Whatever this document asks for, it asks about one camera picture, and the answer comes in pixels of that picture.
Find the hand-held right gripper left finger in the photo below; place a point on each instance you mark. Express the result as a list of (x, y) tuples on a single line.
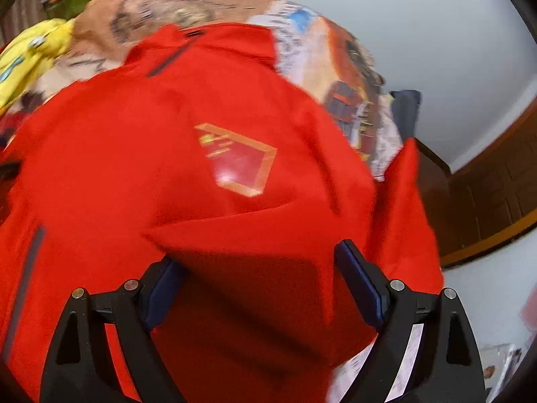
[(162, 296)]

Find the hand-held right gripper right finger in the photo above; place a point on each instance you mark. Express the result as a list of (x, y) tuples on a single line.
[(360, 281)]

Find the red jacket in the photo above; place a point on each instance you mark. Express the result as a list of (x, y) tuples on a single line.
[(168, 176)]

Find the brown wooden door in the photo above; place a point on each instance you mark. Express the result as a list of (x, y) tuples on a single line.
[(491, 201)]

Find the navy blue cloth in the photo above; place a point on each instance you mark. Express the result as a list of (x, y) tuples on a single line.
[(406, 113)]

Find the yellow cloth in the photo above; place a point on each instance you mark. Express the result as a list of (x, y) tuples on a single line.
[(29, 54)]

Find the printed bed sheet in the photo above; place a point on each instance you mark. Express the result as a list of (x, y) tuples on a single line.
[(168, 4)]

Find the green packet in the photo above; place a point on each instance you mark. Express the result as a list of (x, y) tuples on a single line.
[(71, 8)]

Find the striped brown curtain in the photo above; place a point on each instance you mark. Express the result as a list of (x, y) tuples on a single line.
[(21, 12)]

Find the brown wooden bed frame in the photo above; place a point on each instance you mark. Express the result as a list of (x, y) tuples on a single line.
[(432, 184)]

